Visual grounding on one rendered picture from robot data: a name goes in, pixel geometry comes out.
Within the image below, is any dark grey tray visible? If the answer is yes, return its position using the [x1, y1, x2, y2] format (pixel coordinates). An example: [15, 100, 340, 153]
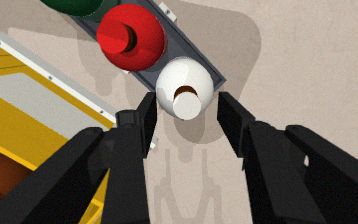
[68, 0, 227, 92]

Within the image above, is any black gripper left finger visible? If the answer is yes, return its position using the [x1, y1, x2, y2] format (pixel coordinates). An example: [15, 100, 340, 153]
[0, 92, 157, 224]

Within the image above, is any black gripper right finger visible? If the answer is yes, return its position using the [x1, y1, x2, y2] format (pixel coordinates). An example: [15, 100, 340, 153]
[217, 92, 358, 224]

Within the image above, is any green bottle with white label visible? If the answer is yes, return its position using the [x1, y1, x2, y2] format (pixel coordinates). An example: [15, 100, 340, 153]
[40, 0, 121, 23]

